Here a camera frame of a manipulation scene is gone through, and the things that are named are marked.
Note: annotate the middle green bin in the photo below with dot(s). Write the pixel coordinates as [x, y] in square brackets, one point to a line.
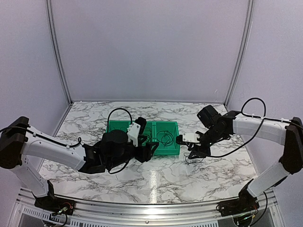
[149, 133]

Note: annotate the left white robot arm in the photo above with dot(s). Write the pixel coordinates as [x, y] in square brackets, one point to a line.
[20, 140]

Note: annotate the left aluminium frame post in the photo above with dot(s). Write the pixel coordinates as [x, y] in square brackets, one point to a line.
[56, 51]

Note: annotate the front aluminium rail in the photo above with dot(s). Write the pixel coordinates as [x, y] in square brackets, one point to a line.
[107, 214]

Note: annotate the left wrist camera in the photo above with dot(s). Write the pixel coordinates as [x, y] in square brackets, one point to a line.
[135, 129]

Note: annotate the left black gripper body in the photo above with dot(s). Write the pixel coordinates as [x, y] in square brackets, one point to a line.
[117, 161]

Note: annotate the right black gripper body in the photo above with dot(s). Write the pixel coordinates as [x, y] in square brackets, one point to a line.
[213, 136]

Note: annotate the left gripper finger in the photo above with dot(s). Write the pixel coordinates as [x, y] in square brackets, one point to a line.
[143, 157]
[151, 147]

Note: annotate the right green bin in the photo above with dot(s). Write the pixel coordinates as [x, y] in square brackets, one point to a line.
[166, 133]

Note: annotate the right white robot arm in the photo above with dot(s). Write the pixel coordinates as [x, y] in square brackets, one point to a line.
[287, 133]

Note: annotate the right aluminium frame post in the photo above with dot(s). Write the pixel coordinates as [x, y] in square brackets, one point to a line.
[241, 52]

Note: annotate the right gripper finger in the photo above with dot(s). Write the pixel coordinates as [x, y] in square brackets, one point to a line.
[193, 149]
[195, 155]

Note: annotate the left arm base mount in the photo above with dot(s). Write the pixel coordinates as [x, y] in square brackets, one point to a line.
[56, 206]

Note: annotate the aluminium frame post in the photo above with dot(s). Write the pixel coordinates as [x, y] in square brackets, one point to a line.
[56, 51]
[241, 52]

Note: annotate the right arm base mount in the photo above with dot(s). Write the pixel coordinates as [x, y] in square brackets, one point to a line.
[237, 206]

